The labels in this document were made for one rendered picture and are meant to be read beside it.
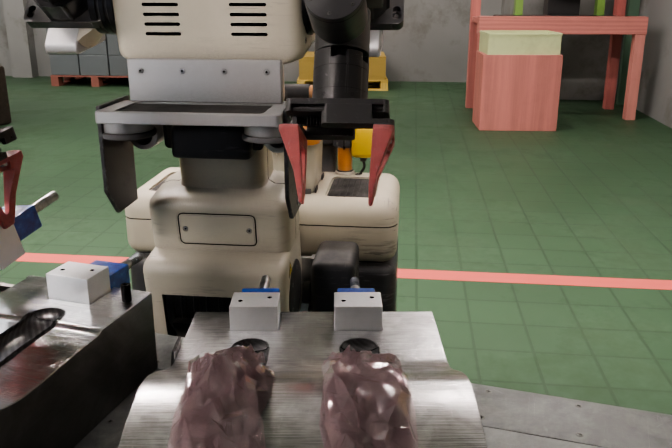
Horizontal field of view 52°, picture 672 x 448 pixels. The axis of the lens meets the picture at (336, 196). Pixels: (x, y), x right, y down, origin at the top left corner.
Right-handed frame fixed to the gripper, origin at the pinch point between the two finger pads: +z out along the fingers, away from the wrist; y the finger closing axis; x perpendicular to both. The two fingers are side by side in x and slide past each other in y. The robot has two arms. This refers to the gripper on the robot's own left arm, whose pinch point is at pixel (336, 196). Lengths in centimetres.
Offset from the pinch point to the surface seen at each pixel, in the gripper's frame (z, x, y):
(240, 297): 10.3, 4.8, -10.1
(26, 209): 1.7, 4.3, -34.7
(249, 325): 13.2, 3.8, -8.8
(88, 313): 12.6, -1.6, -23.7
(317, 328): 13.2, 5.1, -1.9
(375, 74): -279, 739, -29
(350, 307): 10.9, 3.9, 1.6
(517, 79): -194, 512, 104
